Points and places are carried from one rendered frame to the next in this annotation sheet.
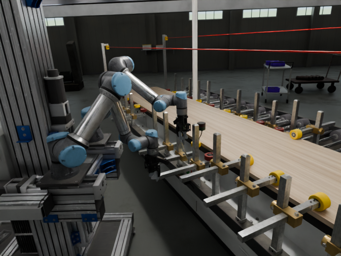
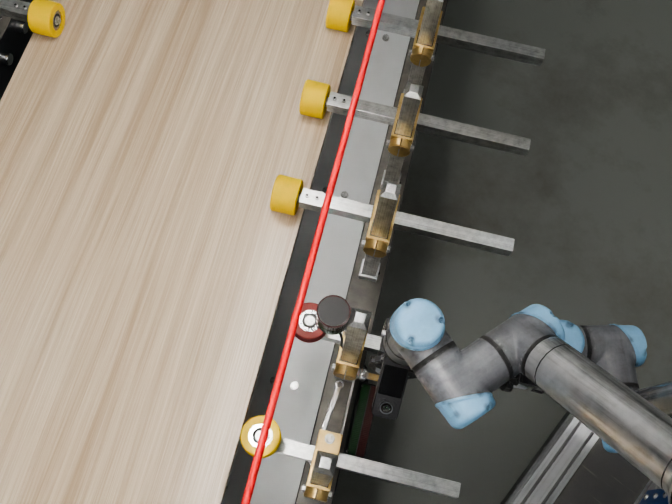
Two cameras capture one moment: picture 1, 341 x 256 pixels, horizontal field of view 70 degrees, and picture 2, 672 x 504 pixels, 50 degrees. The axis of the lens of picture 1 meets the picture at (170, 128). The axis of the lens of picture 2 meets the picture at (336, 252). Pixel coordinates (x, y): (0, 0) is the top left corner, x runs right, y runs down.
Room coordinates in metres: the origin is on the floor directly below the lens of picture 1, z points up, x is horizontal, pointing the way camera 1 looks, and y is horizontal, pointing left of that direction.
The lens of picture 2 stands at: (1.94, -0.03, 2.37)
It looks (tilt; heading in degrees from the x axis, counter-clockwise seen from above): 69 degrees down; 212
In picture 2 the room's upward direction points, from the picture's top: 7 degrees clockwise
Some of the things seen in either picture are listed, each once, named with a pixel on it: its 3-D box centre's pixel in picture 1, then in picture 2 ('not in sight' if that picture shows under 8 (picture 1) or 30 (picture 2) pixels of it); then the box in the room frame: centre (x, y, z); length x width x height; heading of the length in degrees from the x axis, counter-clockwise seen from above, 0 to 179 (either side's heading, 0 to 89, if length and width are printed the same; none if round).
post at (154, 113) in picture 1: (155, 124); not in sight; (2.29, 0.15, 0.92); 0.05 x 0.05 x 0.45; 25
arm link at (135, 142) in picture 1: (137, 142); (610, 355); (1.37, 0.21, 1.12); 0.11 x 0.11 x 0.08; 41
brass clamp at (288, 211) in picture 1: (285, 212); (425, 37); (0.91, -0.51, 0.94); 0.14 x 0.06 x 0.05; 25
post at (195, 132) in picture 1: (195, 155); (351, 349); (1.61, -0.18, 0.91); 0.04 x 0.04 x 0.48; 25
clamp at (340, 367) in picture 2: (197, 164); (350, 346); (1.59, -0.19, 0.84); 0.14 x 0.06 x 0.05; 25
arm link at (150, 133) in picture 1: (151, 138); (555, 346); (1.42, 0.12, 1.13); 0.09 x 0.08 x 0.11; 131
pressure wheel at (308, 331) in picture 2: (209, 161); (309, 326); (1.61, -0.28, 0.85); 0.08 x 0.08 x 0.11
